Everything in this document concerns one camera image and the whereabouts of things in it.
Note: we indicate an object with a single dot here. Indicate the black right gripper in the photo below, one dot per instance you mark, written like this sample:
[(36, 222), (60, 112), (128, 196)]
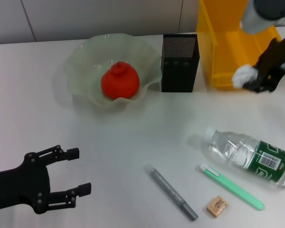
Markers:
[(275, 59)]

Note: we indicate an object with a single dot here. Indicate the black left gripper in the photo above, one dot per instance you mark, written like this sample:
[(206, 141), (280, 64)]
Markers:
[(19, 187)]

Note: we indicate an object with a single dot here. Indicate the white paper ball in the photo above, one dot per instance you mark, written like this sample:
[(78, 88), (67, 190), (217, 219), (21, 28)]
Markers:
[(243, 76)]

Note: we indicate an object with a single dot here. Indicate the clear water bottle green label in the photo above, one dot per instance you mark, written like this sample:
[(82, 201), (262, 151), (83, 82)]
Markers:
[(228, 147)]

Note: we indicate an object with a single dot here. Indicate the red-orange knobbed orange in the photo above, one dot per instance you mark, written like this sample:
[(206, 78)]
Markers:
[(120, 80)]

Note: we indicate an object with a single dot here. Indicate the mint green pen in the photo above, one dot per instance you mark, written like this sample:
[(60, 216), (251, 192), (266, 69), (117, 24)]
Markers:
[(237, 192)]

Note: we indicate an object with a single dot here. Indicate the black mesh pen holder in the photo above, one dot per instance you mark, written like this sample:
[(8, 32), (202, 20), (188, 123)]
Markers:
[(178, 76)]

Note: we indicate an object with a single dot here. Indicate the grey marker pen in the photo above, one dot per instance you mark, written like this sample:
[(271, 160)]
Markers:
[(171, 192)]

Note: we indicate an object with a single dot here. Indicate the wavy green glass fruit plate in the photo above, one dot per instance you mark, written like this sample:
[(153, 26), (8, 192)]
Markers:
[(85, 61)]

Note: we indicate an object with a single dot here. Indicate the small tan eraser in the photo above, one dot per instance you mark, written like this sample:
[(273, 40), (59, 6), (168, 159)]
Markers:
[(217, 206)]

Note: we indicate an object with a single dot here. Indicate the yellow plastic bin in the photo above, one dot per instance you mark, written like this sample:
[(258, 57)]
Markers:
[(218, 59)]

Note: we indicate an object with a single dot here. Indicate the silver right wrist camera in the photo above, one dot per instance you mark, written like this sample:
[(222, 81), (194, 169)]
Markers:
[(256, 21)]

